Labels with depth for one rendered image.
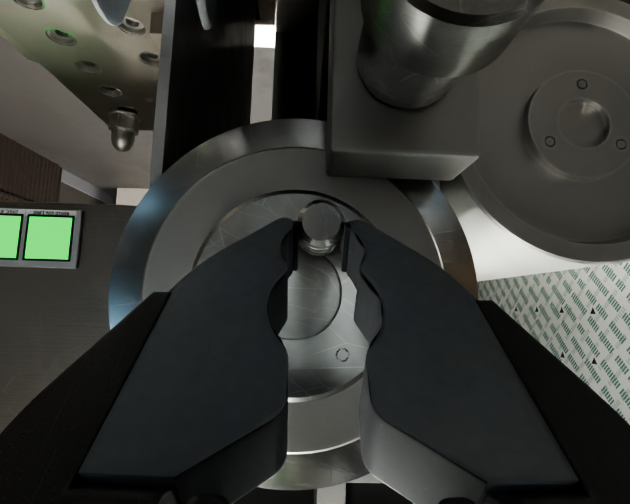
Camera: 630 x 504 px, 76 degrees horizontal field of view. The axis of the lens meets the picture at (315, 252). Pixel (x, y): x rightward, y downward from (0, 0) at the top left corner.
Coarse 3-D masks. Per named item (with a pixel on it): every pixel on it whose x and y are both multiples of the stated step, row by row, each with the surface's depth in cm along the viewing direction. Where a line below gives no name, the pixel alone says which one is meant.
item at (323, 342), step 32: (288, 192) 15; (224, 224) 14; (256, 224) 14; (288, 288) 14; (320, 288) 14; (352, 288) 14; (288, 320) 14; (320, 320) 14; (352, 320) 14; (288, 352) 14; (320, 352) 14; (352, 352) 14; (288, 384) 14; (320, 384) 14; (352, 384) 14
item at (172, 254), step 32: (256, 160) 16; (288, 160) 16; (320, 160) 16; (192, 192) 15; (224, 192) 16; (256, 192) 16; (320, 192) 16; (352, 192) 16; (384, 192) 16; (192, 224) 15; (384, 224) 16; (416, 224) 16; (160, 256) 15; (192, 256) 15; (160, 288) 15; (288, 416) 15; (320, 416) 15; (352, 416) 15; (288, 448) 14; (320, 448) 14
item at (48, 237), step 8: (32, 224) 48; (40, 224) 48; (48, 224) 48; (56, 224) 48; (64, 224) 48; (32, 232) 48; (40, 232) 48; (48, 232) 48; (56, 232) 48; (64, 232) 48; (32, 240) 48; (40, 240) 48; (48, 240) 48; (56, 240) 48; (64, 240) 48; (32, 248) 48; (40, 248) 48; (48, 248) 48; (56, 248) 48; (64, 248) 48; (32, 256) 47; (40, 256) 47; (48, 256) 47; (56, 256) 47; (64, 256) 47
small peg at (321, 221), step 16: (304, 208) 12; (320, 208) 12; (336, 208) 12; (304, 224) 12; (320, 224) 12; (336, 224) 12; (304, 240) 12; (320, 240) 12; (336, 240) 12; (320, 256) 14
